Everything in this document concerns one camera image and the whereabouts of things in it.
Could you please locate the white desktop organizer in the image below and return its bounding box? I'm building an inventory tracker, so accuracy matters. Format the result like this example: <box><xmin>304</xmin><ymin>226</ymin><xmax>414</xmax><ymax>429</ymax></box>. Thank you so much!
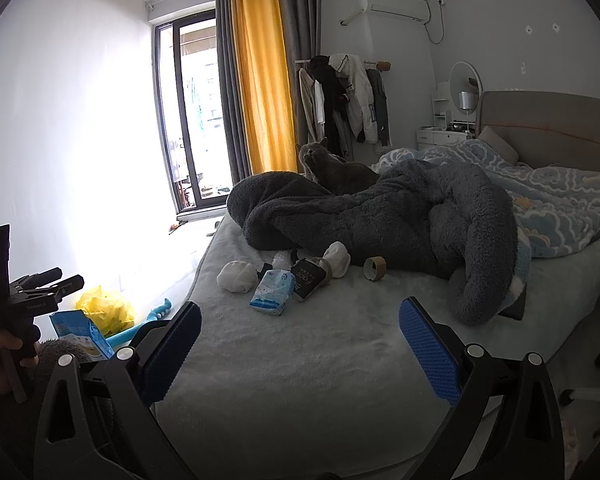
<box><xmin>431</xmin><ymin>82</ymin><xmax>452</xmax><ymax>131</ymax></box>

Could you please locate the black hanging garment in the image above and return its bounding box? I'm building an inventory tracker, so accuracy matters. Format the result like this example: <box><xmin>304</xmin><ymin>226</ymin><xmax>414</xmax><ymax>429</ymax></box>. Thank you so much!
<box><xmin>311</xmin><ymin>55</ymin><xmax>355</xmax><ymax>157</ymax></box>

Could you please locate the white dresser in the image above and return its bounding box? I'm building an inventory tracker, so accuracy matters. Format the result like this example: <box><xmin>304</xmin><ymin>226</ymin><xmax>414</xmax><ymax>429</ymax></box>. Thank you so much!
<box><xmin>416</xmin><ymin>125</ymin><xmax>478</xmax><ymax>154</ymax></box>

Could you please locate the bed with grey sheet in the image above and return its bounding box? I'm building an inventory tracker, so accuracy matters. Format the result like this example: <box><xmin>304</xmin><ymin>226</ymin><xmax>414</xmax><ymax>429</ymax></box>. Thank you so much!
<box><xmin>152</xmin><ymin>215</ymin><xmax>600</xmax><ymax>480</ymax></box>

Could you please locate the blue tissue pack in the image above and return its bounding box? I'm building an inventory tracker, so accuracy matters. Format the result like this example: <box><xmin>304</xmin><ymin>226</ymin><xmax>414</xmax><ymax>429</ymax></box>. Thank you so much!
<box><xmin>249</xmin><ymin>268</ymin><xmax>297</xmax><ymax>317</ymax></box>

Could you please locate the black flat object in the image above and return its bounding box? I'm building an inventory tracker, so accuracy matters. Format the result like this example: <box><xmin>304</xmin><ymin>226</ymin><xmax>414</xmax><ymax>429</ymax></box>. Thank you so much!
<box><xmin>500</xmin><ymin>290</ymin><xmax>529</xmax><ymax>322</ymax></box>

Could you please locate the black box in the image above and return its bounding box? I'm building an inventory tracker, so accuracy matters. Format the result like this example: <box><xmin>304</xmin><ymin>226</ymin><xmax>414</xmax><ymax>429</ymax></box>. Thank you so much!
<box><xmin>290</xmin><ymin>258</ymin><xmax>328</xmax><ymax>303</ymax></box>

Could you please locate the black framed glass door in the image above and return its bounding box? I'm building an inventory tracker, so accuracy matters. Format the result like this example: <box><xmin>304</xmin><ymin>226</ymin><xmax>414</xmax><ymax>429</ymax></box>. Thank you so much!
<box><xmin>152</xmin><ymin>10</ymin><xmax>233</xmax><ymax>212</ymax></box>

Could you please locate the grey hanging garment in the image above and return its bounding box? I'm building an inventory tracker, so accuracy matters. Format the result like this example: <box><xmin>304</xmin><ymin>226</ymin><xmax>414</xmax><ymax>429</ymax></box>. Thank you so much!
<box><xmin>365</xmin><ymin>67</ymin><xmax>392</xmax><ymax>147</ymax></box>

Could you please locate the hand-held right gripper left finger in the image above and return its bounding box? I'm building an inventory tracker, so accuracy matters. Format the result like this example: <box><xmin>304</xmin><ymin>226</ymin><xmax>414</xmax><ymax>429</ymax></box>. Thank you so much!
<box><xmin>32</xmin><ymin>301</ymin><xmax>203</xmax><ymax>480</ymax></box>

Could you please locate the silver table lamp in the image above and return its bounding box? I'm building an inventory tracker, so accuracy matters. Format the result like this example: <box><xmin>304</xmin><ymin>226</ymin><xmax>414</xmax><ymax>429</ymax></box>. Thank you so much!
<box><xmin>456</xmin><ymin>91</ymin><xmax>477</xmax><ymax>134</ymax></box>

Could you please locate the round white mirror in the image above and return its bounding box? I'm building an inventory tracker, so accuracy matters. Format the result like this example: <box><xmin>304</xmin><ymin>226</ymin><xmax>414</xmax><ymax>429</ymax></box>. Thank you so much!
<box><xmin>448</xmin><ymin>61</ymin><xmax>482</xmax><ymax>111</ymax></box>

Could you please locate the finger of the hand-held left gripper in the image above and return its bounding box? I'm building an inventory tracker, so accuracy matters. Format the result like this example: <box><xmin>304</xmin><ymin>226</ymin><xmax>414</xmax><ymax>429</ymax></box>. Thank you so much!
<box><xmin>14</xmin><ymin>267</ymin><xmax>63</xmax><ymax>292</ymax></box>
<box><xmin>39</xmin><ymin>275</ymin><xmax>85</xmax><ymax>304</ymax></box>

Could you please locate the white hanging jacket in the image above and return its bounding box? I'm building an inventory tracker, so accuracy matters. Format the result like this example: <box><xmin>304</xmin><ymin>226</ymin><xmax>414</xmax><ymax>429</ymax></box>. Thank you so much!
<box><xmin>328</xmin><ymin>53</ymin><xmax>381</xmax><ymax>144</ymax></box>

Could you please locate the yellow curtain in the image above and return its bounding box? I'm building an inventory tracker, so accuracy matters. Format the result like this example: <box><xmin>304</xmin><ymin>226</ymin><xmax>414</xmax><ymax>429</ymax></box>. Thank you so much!
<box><xmin>230</xmin><ymin>0</ymin><xmax>301</xmax><ymax>173</ymax></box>

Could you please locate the air conditioner power cord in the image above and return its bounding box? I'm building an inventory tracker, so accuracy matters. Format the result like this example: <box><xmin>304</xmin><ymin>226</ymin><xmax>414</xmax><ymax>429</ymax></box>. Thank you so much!
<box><xmin>426</xmin><ymin>0</ymin><xmax>447</xmax><ymax>45</ymax></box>

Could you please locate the cardboard tape roll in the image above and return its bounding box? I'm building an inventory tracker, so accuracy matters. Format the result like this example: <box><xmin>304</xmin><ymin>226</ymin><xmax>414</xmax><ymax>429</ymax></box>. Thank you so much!
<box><xmin>364</xmin><ymin>256</ymin><xmax>387</xmax><ymax>282</ymax></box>
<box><xmin>314</xmin><ymin>256</ymin><xmax>335</xmax><ymax>287</ymax></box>

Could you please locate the turquoise toy stick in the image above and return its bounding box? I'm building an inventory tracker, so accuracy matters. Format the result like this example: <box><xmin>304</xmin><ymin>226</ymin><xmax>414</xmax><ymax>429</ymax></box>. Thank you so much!
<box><xmin>105</xmin><ymin>297</ymin><xmax>173</xmax><ymax>351</ymax></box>

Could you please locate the wide grey curtain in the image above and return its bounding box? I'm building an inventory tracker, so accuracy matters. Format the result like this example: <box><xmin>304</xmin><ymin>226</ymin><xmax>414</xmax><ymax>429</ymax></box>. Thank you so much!
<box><xmin>277</xmin><ymin>0</ymin><xmax>323</xmax><ymax>161</ymax></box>

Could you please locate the beige pillow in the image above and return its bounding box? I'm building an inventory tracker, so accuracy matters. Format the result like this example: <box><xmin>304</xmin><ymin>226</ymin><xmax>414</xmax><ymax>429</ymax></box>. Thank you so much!
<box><xmin>476</xmin><ymin>125</ymin><xmax>520</xmax><ymax>166</ymax></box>

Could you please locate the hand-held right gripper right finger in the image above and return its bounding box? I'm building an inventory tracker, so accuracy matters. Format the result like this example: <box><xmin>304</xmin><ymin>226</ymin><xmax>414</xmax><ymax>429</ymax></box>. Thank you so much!
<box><xmin>399</xmin><ymin>296</ymin><xmax>566</xmax><ymax>480</ymax></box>

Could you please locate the blue cloud patterned blanket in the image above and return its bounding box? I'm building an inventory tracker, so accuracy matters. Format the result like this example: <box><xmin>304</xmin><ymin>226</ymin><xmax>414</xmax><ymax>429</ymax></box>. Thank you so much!
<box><xmin>370</xmin><ymin>140</ymin><xmax>600</xmax><ymax>261</ymax></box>

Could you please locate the narrow grey curtain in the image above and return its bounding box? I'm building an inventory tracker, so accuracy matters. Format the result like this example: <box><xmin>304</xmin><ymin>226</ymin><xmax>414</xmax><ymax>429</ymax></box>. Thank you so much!
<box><xmin>215</xmin><ymin>0</ymin><xmax>253</xmax><ymax>183</ymax></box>

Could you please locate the dark grey fleece blanket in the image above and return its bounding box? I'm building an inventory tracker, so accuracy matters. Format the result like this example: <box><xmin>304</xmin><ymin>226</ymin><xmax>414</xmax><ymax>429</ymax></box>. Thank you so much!
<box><xmin>226</xmin><ymin>159</ymin><xmax>533</xmax><ymax>326</ymax></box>

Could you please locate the blue printed bag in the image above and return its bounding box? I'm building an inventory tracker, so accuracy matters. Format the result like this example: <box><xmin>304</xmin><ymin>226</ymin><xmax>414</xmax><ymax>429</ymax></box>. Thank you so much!
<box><xmin>49</xmin><ymin>309</ymin><xmax>115</xmax><ymax>361</ymax></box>

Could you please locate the white sock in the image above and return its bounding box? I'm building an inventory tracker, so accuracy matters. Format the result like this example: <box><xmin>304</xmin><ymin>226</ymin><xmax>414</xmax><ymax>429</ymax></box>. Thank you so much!
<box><xmin>325</xmin><ymin>241</ymin><xmax>352</xmax><ymax>279</ymax></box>
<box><xmin>216</xmin><ymin>260</ymin><xmax>258</xmax><ymax>294</ymax></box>

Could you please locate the grey cat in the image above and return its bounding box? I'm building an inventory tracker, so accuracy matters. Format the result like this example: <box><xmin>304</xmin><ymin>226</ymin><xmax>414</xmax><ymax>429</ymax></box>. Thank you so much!
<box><xmin>295</xmin><ymin>137</ymin><xmax>381</xmax><ymax>196</ymax></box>

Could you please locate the yellow plastic bag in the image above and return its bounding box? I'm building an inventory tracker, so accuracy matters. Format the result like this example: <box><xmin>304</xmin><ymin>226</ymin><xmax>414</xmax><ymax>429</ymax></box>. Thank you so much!
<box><xmin>76</xmin><ymin>285</ymin><xmax>137</xmax><ymax>338</ymax></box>

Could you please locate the beige bed headboard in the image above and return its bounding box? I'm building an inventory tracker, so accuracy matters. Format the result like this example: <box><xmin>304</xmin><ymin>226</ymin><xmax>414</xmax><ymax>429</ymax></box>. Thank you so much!
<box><xmin>475</xmin><ymin>90</ymin><xmax>600</xmax><ymax>177</ymax></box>

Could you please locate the white air conditioner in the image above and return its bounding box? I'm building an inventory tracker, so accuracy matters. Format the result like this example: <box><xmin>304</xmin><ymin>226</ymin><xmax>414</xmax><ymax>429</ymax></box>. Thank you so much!
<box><xmin>357</xmin><ymin>0</ymin><xmax>429</xmax><ymax>23</ymax></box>

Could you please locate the person's grey fleece clothing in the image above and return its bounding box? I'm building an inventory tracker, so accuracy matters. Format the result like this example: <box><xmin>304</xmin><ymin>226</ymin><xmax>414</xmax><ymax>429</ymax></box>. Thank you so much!
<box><xmin>34</xmin><ymin>339</ymin><xmax>92</xmax><ymax>367</ymax></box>

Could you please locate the beige hanging garment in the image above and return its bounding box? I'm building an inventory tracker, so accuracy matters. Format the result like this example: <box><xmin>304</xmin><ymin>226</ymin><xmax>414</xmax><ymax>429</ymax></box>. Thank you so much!
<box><xmin>299</xmin><ymin>67</ymin><xmax>326</xmax><ymax>145</ymax></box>

